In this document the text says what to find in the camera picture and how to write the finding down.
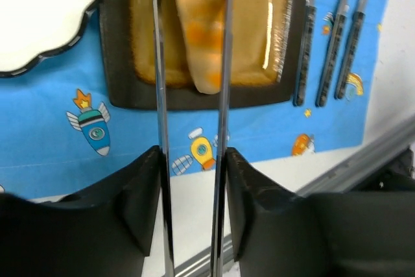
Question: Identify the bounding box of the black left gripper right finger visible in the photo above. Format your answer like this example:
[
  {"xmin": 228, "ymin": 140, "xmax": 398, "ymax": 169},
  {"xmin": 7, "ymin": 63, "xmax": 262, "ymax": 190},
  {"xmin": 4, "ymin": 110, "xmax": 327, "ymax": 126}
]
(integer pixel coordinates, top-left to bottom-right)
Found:
[{"xmin": 227, "ymin": 148, "xmax": 414, "ymax": 276}]

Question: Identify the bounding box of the white scalloped bowl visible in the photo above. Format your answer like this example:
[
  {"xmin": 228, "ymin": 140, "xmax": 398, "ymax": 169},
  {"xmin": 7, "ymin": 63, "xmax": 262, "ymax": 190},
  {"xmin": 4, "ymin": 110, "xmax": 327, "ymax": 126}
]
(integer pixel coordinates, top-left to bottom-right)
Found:
[{"xmin": 1, "ymin": 0, "xmax": 101, "ymax": 78}]

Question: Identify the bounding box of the aluminium table frame rail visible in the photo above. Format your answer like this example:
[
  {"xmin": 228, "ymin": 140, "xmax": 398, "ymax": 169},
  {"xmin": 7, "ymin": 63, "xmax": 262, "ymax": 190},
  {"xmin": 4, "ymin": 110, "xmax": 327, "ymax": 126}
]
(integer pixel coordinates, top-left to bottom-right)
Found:
[{"xmin": 176, "ymin": 114, "xmax": 414, "ymax": 276}]

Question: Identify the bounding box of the spoon patterned handle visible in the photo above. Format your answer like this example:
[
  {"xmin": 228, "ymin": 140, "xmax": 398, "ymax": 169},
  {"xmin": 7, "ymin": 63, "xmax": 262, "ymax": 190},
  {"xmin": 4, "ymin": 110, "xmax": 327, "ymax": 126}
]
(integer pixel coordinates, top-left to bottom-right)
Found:
[{"xmin": 316, "ymin": 0, "xmax": 349, "ymax": 107}]

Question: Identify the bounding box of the fork patterned handle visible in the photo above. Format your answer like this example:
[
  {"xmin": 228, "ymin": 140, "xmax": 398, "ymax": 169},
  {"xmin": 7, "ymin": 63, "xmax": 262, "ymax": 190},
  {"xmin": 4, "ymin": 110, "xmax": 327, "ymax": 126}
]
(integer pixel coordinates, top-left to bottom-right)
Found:
[{"xmin": 335, "ymin": 0, "xmax": 368, "ymax": 100}]

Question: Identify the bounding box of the black square plate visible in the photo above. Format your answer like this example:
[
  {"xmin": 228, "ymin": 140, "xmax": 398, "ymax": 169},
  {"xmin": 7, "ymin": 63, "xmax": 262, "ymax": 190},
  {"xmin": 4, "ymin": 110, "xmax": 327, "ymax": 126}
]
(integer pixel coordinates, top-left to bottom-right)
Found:
[{"xmin": 99, "ymin": 0, "xmax": 305, "ymax": 110}]

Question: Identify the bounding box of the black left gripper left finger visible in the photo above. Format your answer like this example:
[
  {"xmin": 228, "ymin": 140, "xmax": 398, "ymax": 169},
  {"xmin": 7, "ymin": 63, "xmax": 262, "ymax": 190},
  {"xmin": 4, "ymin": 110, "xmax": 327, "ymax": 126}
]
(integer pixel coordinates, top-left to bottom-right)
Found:
[{"xmin": 1, "ymin": 146, "xmax": 160, "ymax": 276}]

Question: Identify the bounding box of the table knife patterned handle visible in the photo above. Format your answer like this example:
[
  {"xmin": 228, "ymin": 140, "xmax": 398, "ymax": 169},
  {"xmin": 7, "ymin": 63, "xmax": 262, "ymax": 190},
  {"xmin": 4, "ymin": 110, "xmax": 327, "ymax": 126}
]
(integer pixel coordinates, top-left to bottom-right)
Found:
[{"xmin": 293, "ymin": 0, "xmax": 316, "ymax": 106}]

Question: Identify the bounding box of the blue cartoon placemat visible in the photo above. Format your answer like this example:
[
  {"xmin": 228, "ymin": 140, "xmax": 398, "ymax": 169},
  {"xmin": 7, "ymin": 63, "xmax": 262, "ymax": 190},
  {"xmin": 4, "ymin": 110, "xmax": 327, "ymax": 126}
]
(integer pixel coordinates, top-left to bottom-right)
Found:
[{"xmin": 1, "ymin": 0, "xmax": 387, "ymax": 199}]

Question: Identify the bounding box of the long striped croissant bread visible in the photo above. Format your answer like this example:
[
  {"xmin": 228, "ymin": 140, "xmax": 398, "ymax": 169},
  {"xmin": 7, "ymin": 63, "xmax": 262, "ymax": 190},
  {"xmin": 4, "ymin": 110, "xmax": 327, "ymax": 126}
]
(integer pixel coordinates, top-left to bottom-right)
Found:
[{"xmin": 176, "ymin": 0, "xmax": 225, "ymax": 95}]

